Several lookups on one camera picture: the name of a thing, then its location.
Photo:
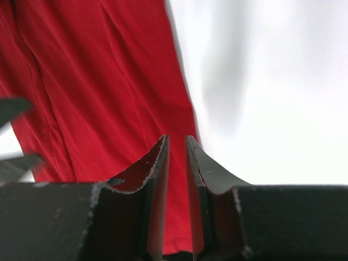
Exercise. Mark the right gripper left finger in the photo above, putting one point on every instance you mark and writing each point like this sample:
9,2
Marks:
120,219

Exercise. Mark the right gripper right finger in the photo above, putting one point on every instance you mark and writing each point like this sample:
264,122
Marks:
232,219

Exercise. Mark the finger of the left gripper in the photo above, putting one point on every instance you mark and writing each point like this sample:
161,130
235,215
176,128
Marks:
20,169
13,108

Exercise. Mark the red t shirt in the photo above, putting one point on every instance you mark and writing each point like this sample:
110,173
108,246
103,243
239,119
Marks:
105,83

